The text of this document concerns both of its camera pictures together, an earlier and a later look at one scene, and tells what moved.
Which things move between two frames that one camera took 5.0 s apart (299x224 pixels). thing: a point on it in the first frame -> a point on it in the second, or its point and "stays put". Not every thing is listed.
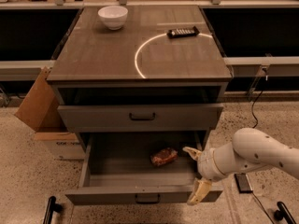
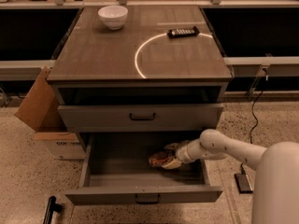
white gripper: [206, 164] -> [183, 153]
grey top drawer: [141, 118] stays put
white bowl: [113, 16] stays put
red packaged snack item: [163, 156] stays put
